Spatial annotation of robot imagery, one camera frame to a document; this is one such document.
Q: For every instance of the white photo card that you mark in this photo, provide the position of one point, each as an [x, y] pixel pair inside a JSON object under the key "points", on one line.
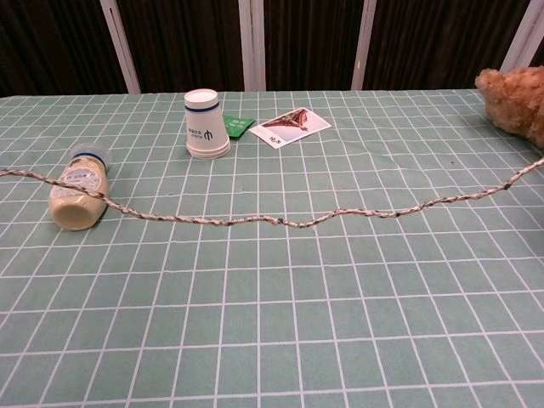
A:
{"points": [[293, 125]]}

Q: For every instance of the green sachet packet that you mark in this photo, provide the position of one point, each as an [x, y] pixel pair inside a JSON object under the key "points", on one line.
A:
{"points": [[238, 125]]}

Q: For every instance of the white paper cup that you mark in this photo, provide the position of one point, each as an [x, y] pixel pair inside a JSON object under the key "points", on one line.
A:
{"points": [[207, 132]]}

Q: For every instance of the green checked tablecloth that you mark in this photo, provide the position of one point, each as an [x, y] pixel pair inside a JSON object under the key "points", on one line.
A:
{"points": [[272, 306]]}

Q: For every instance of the mayonnaise squeeze bottle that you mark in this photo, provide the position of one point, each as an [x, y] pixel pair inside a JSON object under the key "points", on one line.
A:
{"points": [[78, 212]]}

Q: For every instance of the brown teddy bear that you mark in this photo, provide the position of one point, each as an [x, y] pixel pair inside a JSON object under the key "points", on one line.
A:
{"points": [[516, 102]]}

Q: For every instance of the white frame post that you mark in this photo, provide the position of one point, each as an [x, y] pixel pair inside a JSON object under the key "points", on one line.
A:
{"points": [[364, 42], [251, 42], [121, 47], [525, 34]]}

